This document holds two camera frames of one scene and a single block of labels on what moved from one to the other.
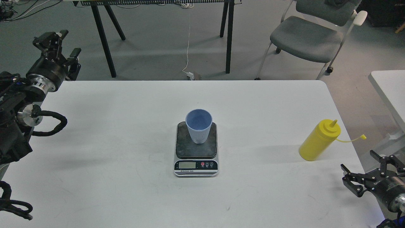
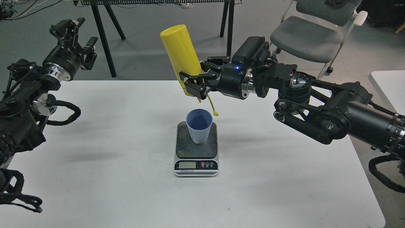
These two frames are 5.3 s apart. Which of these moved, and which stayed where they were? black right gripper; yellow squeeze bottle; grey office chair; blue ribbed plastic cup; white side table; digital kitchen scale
Moved: yellow squeeze bottle; black right gripper
Stayed: white side table; blue ribbed plastic cup; grey office chair; digital kitchen scale
